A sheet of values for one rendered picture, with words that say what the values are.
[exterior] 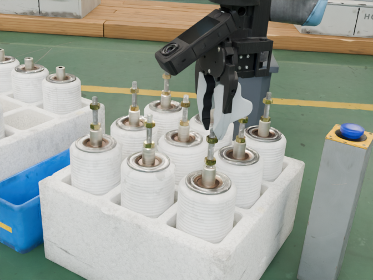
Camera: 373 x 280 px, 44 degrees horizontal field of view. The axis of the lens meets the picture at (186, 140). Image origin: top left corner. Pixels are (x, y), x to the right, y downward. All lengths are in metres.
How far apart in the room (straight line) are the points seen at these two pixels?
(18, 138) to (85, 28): 1.72
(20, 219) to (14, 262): 0.09
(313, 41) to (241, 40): 2.09
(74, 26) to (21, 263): 1.92
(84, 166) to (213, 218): 0.26
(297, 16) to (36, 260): 0.82
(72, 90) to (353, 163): 0.70
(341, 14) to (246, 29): 2.17
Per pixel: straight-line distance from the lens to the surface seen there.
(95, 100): 0.84
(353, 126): 0.86
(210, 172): 0.74
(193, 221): 0.75
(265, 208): 0.85
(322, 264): 0.96
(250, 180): 0.84
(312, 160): 1.46
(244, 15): 0.67
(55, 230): 0.94
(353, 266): 1.07
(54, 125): 1.15
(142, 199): 0.80
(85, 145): 0.87
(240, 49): 0.66
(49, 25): 2.80
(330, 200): 0.88
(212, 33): 0.64
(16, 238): 1.02
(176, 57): 0.62
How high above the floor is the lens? 0.64
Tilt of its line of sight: 25 degrees down
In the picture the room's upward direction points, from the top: 4 degrees clockwise
